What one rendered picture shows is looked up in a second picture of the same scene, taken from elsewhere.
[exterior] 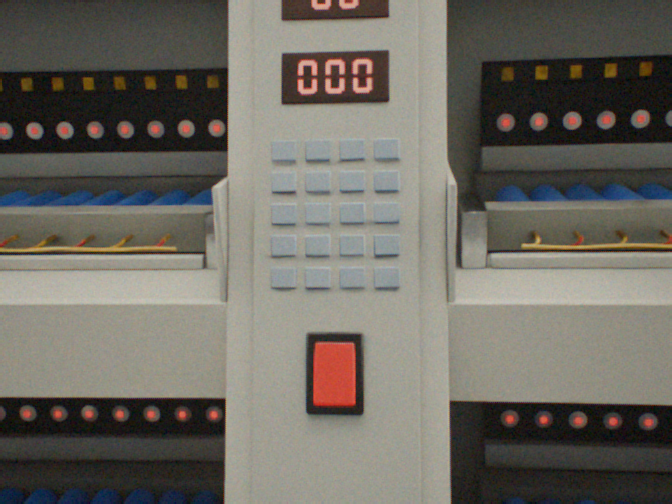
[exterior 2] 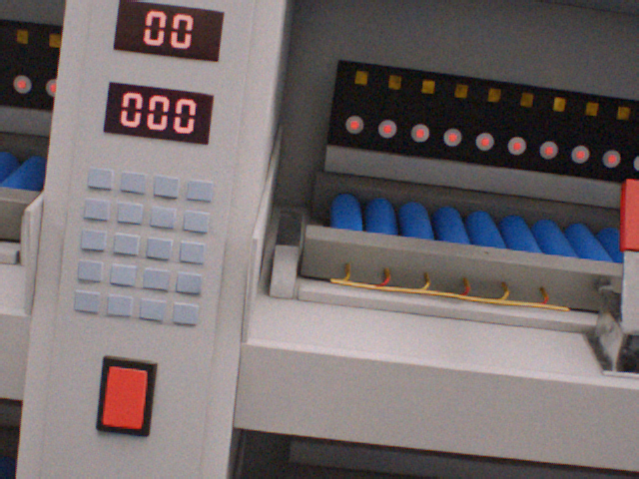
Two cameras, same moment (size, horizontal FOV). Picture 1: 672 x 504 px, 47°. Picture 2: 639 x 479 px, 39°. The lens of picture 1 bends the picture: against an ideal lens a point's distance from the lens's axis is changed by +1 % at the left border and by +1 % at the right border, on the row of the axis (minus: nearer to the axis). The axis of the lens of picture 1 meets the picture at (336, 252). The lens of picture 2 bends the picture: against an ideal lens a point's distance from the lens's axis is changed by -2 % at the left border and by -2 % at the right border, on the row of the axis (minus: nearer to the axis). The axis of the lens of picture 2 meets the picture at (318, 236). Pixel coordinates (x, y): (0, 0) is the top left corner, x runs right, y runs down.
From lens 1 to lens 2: 0.11 m
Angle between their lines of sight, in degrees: 9
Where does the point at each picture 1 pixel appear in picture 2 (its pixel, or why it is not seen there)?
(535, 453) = (336, 454)
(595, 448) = (393, 454)
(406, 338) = (197, 372)
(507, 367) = (290, 404)
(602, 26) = (466, 35)
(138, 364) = not seen: outside the picture
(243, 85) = (68, 106)
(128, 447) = not seen: outside the picture
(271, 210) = (81, 236)
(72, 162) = not seen: outside the picture
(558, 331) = (338, 378)
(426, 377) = (212, 408)
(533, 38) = (398, 35)
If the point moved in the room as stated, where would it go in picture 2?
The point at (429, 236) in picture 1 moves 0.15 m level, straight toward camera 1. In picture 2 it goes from (231, 278) to (175, 330)
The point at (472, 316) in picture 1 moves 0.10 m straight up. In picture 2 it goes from (262, 357) to (290, 133)
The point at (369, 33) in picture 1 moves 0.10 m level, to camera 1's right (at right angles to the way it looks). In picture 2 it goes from (197, 75) to (423, 105)
